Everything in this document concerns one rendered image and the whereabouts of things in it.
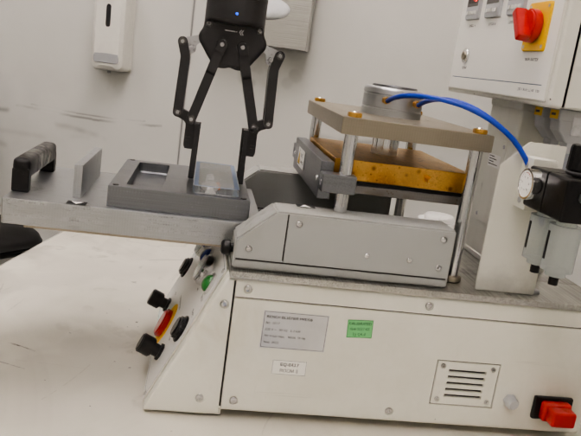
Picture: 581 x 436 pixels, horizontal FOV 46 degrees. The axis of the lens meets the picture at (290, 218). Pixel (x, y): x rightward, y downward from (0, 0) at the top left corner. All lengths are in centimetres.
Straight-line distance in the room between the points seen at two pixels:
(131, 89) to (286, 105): 55
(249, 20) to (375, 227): 29
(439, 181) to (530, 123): 16
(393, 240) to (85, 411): 40
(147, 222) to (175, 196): 4
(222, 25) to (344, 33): 156
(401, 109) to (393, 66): 153
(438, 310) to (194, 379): 29
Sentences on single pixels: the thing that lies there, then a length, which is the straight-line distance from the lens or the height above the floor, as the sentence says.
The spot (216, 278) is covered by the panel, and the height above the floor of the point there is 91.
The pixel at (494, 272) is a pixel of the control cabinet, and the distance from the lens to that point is 85.
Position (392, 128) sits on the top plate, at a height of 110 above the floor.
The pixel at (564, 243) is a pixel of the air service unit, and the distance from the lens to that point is 75.
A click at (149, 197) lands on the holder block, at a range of 81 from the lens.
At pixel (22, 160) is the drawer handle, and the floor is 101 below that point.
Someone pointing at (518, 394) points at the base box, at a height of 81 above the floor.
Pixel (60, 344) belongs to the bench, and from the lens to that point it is 99.
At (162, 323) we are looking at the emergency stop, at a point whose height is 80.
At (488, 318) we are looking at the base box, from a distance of 85.
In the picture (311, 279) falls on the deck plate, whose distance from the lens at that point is 77.
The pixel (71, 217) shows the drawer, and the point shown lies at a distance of 82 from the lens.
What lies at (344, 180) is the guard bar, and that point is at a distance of 78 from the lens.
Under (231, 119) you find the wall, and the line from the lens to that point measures 246.
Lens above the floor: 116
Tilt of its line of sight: 13 degrees down
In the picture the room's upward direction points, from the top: 8 degrees clockwise
